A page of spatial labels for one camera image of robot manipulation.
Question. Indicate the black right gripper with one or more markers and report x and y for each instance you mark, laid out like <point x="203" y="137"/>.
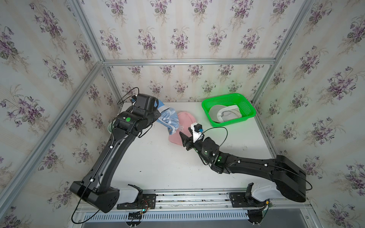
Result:
<point x="187" y="141"/>

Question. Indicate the pink baseball cap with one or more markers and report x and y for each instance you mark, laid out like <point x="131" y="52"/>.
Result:
<point x="185" y="121"/>

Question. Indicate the light blue baseball cap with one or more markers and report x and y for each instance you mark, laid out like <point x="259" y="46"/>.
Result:
<point x="168" y="118"/>

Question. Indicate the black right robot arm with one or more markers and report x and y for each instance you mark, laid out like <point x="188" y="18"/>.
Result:
<point x="285" y="177"/>

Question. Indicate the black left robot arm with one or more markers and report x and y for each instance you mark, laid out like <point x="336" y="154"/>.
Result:
<point x="95" y="188"/>

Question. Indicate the grey white baseball cap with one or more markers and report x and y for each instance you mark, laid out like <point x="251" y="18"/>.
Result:
<point x="222" y="114"/>

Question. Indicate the green plastic basket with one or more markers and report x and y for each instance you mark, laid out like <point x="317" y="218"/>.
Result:
<point x="246" y="108"/>

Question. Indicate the mint green pen cup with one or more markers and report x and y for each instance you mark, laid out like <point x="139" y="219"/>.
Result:
<point x="109" y="127"/>

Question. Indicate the aluminium mounting rail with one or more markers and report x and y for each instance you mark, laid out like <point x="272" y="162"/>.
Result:
<point x="202" y="199"/>

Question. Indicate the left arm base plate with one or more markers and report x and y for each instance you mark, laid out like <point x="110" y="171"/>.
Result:
<point x="144" y="202"/>

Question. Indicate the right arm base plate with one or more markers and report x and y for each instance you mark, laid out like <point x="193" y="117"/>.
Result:
<point x="245" y="200"/>

